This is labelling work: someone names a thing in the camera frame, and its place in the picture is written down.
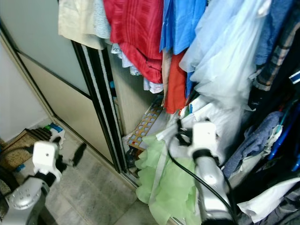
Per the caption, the white printed garment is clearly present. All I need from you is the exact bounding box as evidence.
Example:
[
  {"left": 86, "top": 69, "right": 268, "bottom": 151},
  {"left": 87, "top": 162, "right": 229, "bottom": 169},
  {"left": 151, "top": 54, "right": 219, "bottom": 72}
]
[{"left": 112, "top": 43, "right": 165, "bottom": 94}]

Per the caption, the orange-red hanging garment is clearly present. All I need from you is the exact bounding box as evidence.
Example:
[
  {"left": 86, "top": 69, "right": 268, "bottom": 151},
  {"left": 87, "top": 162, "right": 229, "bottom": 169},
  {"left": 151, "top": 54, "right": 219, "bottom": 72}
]
[{"left": 162, "top": 49, "right": 192, "bottom": 115}]

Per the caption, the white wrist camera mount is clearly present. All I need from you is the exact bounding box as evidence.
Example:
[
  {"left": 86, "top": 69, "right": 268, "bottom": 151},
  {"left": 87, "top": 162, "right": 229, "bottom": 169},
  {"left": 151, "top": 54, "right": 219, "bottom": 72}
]
[
  {"left": 33, "top": 142, "right": 63, "bottom": 181},
  {"left": 192, "top": 121, "right": 219, "bottom": 158}
]

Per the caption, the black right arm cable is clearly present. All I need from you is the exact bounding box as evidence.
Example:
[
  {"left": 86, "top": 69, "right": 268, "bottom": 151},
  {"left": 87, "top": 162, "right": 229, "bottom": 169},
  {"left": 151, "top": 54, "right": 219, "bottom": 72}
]
[{"left": 166, "top": 134, "right": 239, "bottom": 223}]

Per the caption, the cream hanging garment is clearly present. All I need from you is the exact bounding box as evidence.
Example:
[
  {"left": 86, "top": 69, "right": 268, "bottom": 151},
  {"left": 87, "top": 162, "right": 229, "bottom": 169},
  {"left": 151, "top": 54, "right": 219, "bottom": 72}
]
[{"left": 59, "top": 0, "right": 106, "bottom": 51}]

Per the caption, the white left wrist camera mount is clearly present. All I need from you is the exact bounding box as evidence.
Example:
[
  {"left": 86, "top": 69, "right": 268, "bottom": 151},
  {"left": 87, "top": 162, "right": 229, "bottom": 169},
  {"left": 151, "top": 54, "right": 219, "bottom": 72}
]
[{"left": 33, "top": 142, "right": 63, "bottom": 181}]

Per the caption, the pale blue sheer garment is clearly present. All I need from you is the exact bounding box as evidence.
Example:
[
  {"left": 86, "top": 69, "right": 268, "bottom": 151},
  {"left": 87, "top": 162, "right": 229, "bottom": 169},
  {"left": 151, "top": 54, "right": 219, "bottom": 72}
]
[{"left": 179, "top": 0, "right": 273, "bottom": 112}]

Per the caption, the blue-grey towel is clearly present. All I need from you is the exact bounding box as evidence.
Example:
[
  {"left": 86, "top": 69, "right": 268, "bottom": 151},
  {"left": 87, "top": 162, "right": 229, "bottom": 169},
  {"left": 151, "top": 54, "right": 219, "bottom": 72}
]
[{"left": 222, "top": 110, "right": 285, "bottom": 179}]

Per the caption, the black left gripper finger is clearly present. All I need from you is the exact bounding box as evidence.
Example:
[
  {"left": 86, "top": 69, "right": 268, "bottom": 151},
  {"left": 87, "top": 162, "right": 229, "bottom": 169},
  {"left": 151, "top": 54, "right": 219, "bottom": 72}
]
[{"left": 73, "top": 143, "right": 87, "bottom": 167}]

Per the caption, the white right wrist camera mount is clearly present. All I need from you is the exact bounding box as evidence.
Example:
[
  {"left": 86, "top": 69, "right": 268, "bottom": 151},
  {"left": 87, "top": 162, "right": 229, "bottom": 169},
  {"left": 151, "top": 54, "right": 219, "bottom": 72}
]
[{"left": 192, "top": 121, "right": 219, "bottom": 158}]

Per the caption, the red hanging garment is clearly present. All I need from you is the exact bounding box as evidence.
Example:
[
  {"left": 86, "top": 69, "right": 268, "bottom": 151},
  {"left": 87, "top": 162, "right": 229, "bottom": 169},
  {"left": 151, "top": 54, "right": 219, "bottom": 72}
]
[{"left": 103, "top": 0, "right": 165, "bottom": 85}]

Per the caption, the bright blue hanging garment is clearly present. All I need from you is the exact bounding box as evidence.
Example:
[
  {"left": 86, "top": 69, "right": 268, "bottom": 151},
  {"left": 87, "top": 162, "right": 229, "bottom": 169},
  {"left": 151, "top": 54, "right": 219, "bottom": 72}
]
[{"left": 160, "top": 0, "right": 210, "bottom": 56}]

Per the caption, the colourful circle-print board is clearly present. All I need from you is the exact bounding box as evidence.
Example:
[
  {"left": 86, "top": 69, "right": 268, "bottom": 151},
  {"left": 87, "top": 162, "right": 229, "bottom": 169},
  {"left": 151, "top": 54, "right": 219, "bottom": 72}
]
[{"left": 123, "top": 99, "right": 165, "bottom": 151}]

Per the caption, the frosted wardrobe sliding door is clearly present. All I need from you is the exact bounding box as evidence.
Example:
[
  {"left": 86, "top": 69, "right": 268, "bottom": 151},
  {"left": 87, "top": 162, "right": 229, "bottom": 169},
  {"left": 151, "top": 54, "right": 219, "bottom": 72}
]
[{"left": 0, "top": 0, "right": 131, "bottom": 183}]

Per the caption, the white cloth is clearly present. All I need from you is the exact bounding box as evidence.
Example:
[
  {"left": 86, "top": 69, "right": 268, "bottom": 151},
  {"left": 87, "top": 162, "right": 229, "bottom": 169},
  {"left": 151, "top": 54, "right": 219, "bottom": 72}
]
[{"left": 237, "top": 177, "right": 300, "bottom": 224}]

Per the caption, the brown floor mat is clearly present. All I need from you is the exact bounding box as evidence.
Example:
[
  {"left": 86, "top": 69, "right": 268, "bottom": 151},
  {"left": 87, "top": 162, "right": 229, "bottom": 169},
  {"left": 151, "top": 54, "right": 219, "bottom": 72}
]
[{"left": 0, "top": 129, "right": 39, "bottom": 172}]

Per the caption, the denim blue garment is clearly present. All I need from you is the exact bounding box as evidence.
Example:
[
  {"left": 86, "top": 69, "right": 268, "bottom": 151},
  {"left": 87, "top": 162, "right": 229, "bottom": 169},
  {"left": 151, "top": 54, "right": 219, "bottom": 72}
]
[{"left": 255, "top": 0, "right": 295, "bottom": 65}]

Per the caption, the grey-blue knit garment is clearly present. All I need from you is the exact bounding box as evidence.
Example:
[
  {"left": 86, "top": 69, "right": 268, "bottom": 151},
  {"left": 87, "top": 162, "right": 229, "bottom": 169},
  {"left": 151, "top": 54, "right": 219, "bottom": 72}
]
[{"left": 94, "top": 0, "right": 114, "bottom": 40}]

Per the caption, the blue plastic hanger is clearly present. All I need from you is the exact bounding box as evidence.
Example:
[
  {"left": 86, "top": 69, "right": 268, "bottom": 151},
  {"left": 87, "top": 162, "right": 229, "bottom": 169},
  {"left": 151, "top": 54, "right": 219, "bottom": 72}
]
[{"left": 266, "top": 99, "right": 300, "bottom": 173}]

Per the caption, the white crumpled garment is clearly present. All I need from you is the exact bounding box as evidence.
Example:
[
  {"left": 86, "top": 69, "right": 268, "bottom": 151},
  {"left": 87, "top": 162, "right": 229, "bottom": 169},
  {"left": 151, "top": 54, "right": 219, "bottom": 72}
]
[{"left": 178, "top": 96, "right": 244, "bottom": 141}]

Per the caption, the small green blue item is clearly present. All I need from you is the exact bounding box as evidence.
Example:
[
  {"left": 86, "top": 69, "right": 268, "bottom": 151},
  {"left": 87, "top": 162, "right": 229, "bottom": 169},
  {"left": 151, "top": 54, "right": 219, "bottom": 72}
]
[{"left": 45, "top": 123, "right": 65, "bottom": 135}]

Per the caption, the light green tulle dress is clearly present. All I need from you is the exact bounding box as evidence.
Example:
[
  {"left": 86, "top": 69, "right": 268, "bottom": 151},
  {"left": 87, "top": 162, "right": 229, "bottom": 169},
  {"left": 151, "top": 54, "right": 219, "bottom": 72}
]
[{"left": 136, "top": 134, "right": 206, "bottom": 225}]

